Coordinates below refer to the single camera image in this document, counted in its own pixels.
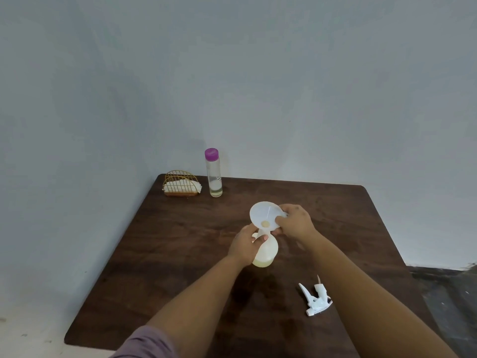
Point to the white trigger spray head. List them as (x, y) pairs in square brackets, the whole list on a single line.
[(316, 297)]

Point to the purple sleeve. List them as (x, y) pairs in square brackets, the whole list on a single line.
[(147, 344)]

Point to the person's left forearm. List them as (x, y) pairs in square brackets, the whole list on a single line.
[(193, 301)]

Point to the person's left thumb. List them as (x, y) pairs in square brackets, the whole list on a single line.
[(260, 238)]

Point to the person's right forearm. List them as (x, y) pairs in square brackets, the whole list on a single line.
[(369, 301)]

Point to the white spray bottle body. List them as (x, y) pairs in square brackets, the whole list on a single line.
[(266, 251)]

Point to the white plastic funnel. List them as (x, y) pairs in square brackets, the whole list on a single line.
[(265, 217)]

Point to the person's right hand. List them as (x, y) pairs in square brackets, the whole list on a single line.
[(296, 223)]

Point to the white paper napkins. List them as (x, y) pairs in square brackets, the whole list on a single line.
[(182, 187)]

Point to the person's left hand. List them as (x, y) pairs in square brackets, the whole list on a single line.
[(242, 246)]

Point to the clear bottle with purple cap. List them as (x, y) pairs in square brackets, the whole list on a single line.
[(214, 173)]

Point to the person's right fingers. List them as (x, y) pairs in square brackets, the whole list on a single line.
[(284, 214)]

